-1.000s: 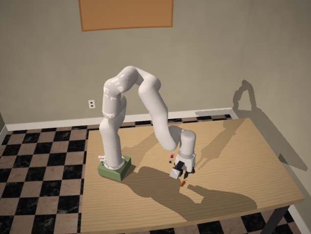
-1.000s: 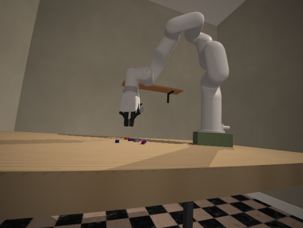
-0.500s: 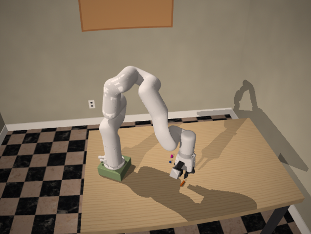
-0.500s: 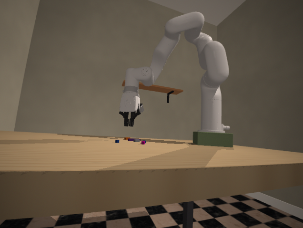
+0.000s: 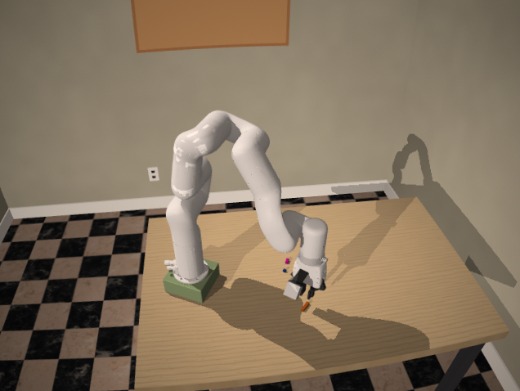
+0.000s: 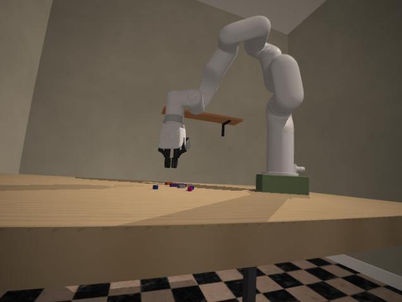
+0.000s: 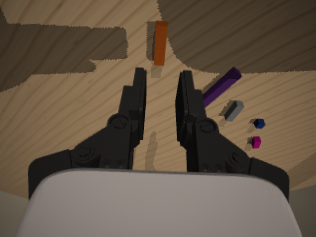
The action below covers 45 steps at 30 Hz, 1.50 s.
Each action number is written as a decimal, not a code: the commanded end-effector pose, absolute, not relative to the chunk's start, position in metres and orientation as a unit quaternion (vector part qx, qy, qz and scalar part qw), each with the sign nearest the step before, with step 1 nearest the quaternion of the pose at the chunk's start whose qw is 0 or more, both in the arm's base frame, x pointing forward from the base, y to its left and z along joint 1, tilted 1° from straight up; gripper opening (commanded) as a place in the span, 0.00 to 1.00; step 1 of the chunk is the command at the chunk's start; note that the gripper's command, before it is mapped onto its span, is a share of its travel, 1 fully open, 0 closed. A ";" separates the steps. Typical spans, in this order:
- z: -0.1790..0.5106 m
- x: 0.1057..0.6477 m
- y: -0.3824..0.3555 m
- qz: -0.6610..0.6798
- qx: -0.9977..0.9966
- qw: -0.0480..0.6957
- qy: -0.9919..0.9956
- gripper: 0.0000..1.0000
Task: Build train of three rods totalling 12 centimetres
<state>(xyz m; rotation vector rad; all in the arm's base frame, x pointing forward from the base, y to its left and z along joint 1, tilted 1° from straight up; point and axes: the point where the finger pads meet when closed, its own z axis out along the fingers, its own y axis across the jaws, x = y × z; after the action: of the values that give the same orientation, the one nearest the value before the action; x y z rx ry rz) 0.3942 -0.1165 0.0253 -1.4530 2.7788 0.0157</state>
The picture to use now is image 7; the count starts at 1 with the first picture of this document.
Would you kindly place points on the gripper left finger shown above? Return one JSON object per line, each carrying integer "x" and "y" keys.
{"x": 113, "y": 146}

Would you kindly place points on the magenta rod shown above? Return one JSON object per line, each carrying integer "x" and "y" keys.
{"x": 256, "y": 141}

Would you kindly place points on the small dark blue cube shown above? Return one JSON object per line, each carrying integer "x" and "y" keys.
{"x": 259, "y": 123}

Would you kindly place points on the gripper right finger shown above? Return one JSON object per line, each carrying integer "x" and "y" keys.
{"x": 209, "y": 151}

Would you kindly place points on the purple rod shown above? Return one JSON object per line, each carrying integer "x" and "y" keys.
{"x": 232, "y": 76}

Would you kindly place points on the grey rectangular block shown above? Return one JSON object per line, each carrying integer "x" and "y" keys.
{"x": 234, "y": 110}

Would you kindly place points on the orange rod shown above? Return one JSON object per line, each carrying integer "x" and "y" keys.
{"x": 160, "y": 42}

